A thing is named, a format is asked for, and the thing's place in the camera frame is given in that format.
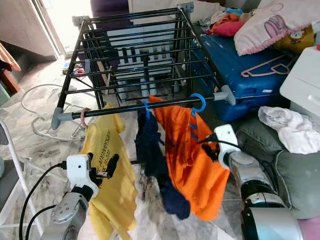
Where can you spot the orange shirt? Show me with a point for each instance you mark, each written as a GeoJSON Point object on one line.
{"type": "Point", "coordinates": [190, 170]}

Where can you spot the blue plastic clothes hanger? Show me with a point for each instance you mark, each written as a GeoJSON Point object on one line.
{"type": "Point", "coordinates": [203, 102]}
{"type": "Point", "coordinates": [146, 109]}

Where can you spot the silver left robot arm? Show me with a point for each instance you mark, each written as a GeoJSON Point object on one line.
{"type": "Point", "coordinates": [75, 216]}

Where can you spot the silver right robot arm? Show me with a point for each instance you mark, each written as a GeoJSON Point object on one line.
{"type": "Point", "coordinates": [250, 175]}

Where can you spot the pink plastic clothes hanger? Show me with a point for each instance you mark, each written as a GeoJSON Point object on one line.
{"type": "Point", "coordinates": [246, 74]}
{"type": "Point", "coordinates": [83, 119]}

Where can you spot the yellow polo shirt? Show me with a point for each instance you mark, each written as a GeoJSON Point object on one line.
{"type": "Point", "coordinates": [110, 195]}

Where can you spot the navy blue garment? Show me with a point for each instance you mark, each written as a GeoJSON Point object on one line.
{"type": "Point", "coordinates": [152, 150]}

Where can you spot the black metal drying rack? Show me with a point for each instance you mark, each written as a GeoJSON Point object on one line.
{"type": "Point", "coordinates": [58, 119]}

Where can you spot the white crumpled cloth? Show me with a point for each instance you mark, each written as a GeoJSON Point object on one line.
{"type": "Point", "coordinates": [290, 130]}

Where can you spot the grey green sofa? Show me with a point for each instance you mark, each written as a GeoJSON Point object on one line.
{"type": "Point", "coordinates": [290, 175]}

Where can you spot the colourful floor clutter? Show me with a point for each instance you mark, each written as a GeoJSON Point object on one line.
{"type": "Point", "coordinates": [75, 71]}

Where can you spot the brown wooden cabinet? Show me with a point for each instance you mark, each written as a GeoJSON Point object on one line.
{"type": "Point", "coordinates": [7, 75]}

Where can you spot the magenta garment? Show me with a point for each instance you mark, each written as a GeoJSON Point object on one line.
{"type": "Point", "coordinates": [227, 29]}

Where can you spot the orange crumpled cloth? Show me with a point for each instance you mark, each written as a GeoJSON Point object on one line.
{"type": "Point", "coordinates": [225, 19]}

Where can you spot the pink white printed pillow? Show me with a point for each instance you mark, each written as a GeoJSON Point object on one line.
{"type": "Point", "coordinates": [265, 25]}

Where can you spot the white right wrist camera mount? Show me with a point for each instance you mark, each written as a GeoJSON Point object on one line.
{"type": "Point", "coordinates": [226, 142]}

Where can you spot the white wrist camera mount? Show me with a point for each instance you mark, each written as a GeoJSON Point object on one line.
{"type": "Point", "coordinates": [78, 170]}
{"type": "Point", "coordinates": [226, 142]}

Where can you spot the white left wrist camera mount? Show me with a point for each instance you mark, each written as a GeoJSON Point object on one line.
{"type": "Point", "coordinates": [78, 170]}

